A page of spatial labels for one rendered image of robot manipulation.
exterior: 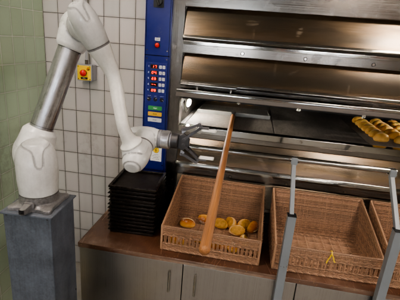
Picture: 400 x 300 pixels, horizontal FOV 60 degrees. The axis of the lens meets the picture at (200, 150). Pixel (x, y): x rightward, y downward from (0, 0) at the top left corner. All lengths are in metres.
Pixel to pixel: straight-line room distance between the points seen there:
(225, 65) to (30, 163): 1.23
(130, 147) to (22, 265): 0.67
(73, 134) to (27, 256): 1.08
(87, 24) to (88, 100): 0.98
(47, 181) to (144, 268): 0.81
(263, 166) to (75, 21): 1.37
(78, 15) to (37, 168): 0.61
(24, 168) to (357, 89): 1.75
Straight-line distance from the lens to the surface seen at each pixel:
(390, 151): 2.33
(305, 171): 2.25
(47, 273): 1.66
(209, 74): 2.13
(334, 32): 2.15
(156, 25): 2.16
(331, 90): 2.15
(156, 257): 1.97
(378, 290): 1.99
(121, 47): 2.27
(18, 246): 1.65
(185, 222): 2.18
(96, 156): 2.48
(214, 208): 1.12
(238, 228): 2.15
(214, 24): 2.13
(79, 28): 1.49
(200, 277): 1.99
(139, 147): 1.51
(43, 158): 1.49
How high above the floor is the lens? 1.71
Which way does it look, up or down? 18 degrees down
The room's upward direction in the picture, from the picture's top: 5 degrees clockwise
